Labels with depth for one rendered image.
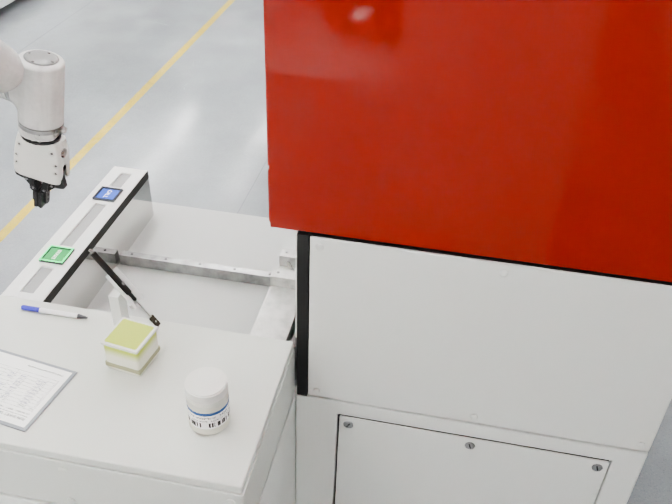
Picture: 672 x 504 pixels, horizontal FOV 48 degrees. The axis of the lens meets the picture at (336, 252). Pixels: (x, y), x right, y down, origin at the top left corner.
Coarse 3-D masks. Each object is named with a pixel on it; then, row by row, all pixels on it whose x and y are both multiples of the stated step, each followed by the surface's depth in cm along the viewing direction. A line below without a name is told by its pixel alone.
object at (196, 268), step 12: (132, 252) 186; (132, 264) 186; (144, 264) 185; (156, 264) 185; (168, 264) 184; (180, 264) 183; (192, 264) 183; (204, 264) 183; (216, 264) 183; (204, 276) 184; (216, 276) 183; (228, 276) 182; (240, 276) 182; (252, 276) 181; (264, 276) 180
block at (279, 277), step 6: (276, 270) 173; (282, 270) 173; (288, 270) 173; (270, 276) 171; (276, 276) 171; (282, 276) 171; (288, 276) 171; (294, 276) 171; (270, 282) 172; (276, 282) 172; (282, 282) 171; (288, 282) 171; (294, 282) 171; (294, 288) 172
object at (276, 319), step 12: (276, 288) 172; (288, 288) 172; (264, 300) 168; (276, 300) 168; (288, 300) 169; (264, 312) 165; (276, 312) 165; (288, 312) 165; (264, 324) 162; (276, 324) 162; (288, 324) 162; (264, 336) 159; (276, 336) 159; (288, 336) 160
